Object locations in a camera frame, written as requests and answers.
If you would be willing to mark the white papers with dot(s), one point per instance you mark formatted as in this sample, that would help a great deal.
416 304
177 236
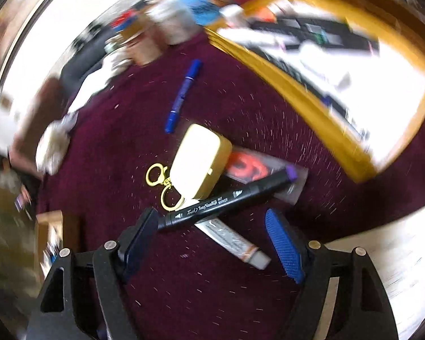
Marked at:
92 90

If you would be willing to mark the small white jar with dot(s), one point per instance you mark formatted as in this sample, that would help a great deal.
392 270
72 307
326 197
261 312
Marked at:
233 15

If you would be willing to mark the blue marker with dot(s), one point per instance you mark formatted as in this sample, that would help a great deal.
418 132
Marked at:
184 95

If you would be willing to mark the dark purple tablecloth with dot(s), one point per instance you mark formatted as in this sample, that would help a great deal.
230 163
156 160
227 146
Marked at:
198 290

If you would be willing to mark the white plastic jar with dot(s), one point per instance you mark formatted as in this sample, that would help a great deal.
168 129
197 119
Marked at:
173 19

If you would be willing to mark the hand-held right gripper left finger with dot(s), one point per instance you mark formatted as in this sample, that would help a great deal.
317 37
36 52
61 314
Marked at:
141 241

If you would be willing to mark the row of black markers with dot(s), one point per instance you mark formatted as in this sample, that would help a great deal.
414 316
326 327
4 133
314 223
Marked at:
304 53

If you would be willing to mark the black double-ended marker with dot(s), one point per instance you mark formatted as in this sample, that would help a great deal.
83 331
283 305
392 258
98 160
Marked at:
226 200

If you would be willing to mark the orange packet in clear plastic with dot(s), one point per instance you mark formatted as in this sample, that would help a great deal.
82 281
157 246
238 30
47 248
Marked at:
255 170

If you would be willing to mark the wooden tray with pens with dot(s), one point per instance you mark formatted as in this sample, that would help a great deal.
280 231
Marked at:
56 241

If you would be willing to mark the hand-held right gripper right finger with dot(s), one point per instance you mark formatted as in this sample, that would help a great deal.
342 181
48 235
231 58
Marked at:
283 246

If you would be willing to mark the silver tube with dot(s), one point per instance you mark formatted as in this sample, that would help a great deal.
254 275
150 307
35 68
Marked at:
233 242

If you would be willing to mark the black leather sofa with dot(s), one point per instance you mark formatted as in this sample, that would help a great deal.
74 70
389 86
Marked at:
88 63

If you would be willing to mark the gold tray box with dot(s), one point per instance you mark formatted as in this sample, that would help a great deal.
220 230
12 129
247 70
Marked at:
304 113

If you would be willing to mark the clear bag of white rolls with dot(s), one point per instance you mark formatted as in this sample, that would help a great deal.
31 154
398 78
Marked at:
55 141

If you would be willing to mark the brown armchair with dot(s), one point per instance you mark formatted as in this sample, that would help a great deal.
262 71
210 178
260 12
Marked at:
35 120

